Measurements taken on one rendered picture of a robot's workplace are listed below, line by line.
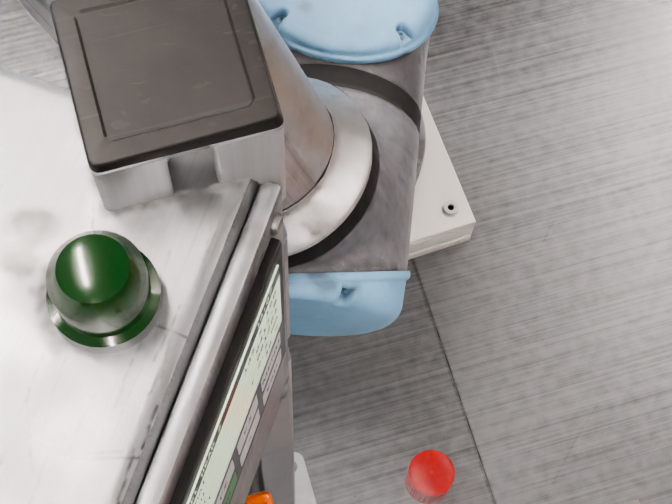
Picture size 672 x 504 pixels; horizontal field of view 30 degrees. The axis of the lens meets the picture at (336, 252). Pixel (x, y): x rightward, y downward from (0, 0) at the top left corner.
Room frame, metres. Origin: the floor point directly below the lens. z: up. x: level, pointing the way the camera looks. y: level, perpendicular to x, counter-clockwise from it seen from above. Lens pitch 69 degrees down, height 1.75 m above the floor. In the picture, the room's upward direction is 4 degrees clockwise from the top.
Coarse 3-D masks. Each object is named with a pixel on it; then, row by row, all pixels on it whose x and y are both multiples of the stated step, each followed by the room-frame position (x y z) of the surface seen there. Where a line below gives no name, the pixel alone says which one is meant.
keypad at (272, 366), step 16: (272, 352) 0.11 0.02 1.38; (272, 368) 0.11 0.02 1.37; (272, 384) 0.11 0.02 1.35; (256, 400) 0.09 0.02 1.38; (256, 416) 0.09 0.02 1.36; (240, 432) 0.08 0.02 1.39; (240, 448) 0.08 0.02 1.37; (240, 464) 0.08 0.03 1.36; (224, 480) 0.07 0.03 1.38; (224, 496) 0.07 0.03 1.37
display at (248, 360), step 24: (264, 264) 0.11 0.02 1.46; (264, 288) 0.10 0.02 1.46; (264, 312) 0.10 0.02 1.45; (240, 336) 0.09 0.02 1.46; (264, 336) 0.10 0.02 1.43; (240, 360) 0.09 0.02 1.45; (264, 360) 0.10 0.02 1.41; (216, 384) 0.08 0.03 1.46; (240, 384) 0.08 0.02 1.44; (216, 408) 0.07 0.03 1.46; (240, 408) 0.08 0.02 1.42; (216, 432) 0.07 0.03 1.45; (192, 456) 0.06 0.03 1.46; (216, 456) 0.06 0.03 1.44; (192, 480) 0.05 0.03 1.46; (216, 480) 0.06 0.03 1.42
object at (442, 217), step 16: (432, 128) 0.45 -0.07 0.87; (432, 144) 0.44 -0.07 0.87; (432, 160) 0.42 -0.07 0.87; (448, 160) 0.43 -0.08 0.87; (432, 176) 0.41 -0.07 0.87; (448, 176) 0.41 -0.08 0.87; (416, 192) 0.40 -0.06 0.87; (432, 192) 0.40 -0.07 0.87; (448, 192) 0.40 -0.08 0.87; (416, 208) 0.38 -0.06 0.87; (432, 208) 0.38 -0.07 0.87; (448, 208) 0.38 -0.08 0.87; (464, 208) 0.39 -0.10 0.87; (416, 224) 0.37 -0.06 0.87; (432, 224) 0.37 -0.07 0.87; (448, 224) 0.37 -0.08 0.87; (464, 224) 0.37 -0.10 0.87; (416, 240) 0.36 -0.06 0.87; (432, 240) 0.36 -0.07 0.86; (448, 240) 0.37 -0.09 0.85; (464, 240) 0.37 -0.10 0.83; (416, 256) 0.36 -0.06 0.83
